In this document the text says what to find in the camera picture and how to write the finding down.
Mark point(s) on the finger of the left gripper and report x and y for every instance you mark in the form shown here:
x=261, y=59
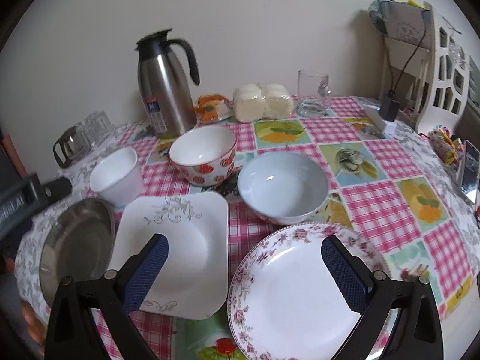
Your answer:
x=28, y=198

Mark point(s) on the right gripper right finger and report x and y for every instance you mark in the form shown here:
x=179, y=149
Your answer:
x=417, y=332

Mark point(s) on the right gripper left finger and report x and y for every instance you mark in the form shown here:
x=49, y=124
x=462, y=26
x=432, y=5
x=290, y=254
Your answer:
x=72, y=332

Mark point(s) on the stainless steel round plate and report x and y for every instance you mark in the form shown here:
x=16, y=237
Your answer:
x=80, y=244

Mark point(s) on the floral rim round plate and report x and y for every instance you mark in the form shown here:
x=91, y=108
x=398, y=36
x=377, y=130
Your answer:
x=284, y=304

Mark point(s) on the white square bowl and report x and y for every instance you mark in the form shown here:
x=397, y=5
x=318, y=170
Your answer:
x=118, y=178

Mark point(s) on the white square plate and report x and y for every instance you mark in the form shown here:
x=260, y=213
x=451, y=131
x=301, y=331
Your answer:
x=193, y=283

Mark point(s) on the light blue bowl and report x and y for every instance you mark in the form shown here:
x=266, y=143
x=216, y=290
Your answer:
x=283, y=187

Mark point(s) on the strawberry pattern bowl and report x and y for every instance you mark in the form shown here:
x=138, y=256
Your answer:
x=205, y=155

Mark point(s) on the person's left hand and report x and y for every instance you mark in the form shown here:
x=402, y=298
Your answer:
x=36, y=328

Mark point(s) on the grey floral tablecloth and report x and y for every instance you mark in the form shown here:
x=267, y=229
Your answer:
x=28, y=259

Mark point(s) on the glass coffee pot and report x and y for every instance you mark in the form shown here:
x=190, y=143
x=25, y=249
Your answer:
x=71, y=146

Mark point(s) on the clear drinking glass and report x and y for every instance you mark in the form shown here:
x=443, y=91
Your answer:
x=97, y=127

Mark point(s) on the checkered fruit tablecloth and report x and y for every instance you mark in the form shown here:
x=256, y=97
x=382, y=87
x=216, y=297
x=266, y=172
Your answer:
x=402, y=202

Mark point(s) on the smartphone on stand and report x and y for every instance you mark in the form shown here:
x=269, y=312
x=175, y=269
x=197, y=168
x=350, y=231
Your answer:
x=469, y=175

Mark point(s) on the colourful candy roll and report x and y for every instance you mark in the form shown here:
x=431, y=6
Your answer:
x=449, y=150

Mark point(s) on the stainless steel thermos jug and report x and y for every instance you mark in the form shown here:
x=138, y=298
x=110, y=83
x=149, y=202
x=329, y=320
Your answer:
x=164, y=65

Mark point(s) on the black power adapter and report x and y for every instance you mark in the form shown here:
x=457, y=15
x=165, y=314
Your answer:
x=390, y=106

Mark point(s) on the orange snack packet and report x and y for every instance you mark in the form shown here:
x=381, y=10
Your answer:
x=212, y=108

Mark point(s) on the clear glass mug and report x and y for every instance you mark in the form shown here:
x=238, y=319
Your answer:
x=314, y=94

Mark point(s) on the packed white steamed buns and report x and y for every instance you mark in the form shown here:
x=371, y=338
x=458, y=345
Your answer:
x=254, y=102

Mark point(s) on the white paper bag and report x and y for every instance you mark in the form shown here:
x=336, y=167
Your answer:
x=402, y=21

